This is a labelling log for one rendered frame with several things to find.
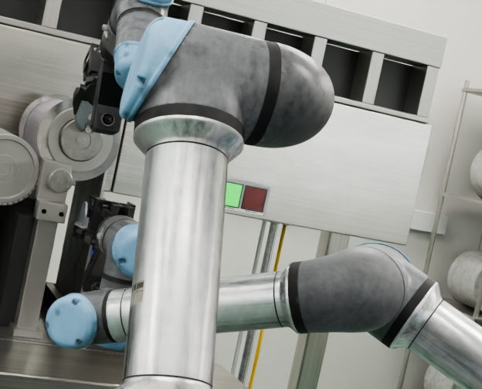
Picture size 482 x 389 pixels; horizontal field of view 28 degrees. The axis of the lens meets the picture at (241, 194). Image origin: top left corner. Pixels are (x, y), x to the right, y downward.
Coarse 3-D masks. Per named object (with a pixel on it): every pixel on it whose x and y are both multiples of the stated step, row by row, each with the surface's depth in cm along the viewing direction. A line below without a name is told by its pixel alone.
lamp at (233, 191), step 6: (228, 186) 217; (234, 186) 217; (240, 186) 218; (228, 192) 217; (234, 192) 217; (240, 192) 218; (228, 198) 217; (234, 198) 218; (228, 204) 217; (234, 204) 218
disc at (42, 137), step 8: (56, 104) 170; (64, 104) 170; (72, 104) 171; (48, 112) 170; (56, 112) 170; (48, 120) 170; (40, 128) 169; (48, 128) 170; (40, 136) 170; (40, 144) 170; (112, 144) 174; (40, 152) 170; (48, 152) 170; (112, 152) 174; (112, 160) 174; (96, 168) 174; (104, 168) 174; (72, 176) 172; (80, 176) 173; (88, 176) 173; (96, 176) 174
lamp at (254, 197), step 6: (246, 186) 218; (246, 192) 218; (252, 192) 219; (258, 192) 219; (264, 192) 220; (246, 198) 219; (252, 198) 219; (258, 198) 220; (264, 198) 220; (246, 204) 219; (252, 204) 219; (258, 204) 220; (258, 210) 220
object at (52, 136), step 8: (64, 112) 169; (72, 112) 170; (56, 120) 169; (64, 120) 170; (56, 128) 169; (48, 136) 169; (56, 136) 170; (104, 136) 172; (112, 136) 173; (48, 144) 169; (56, 144) 170; (104, 144) 173; (56, 152) 170; (104, 152) 173; (56, 160) 170; (64, 160) 170; (72, 160) 171; (96, 160) 172; (104, 160) 173; (72, 168) 171; (80, 168) 172; (88, 168) 172
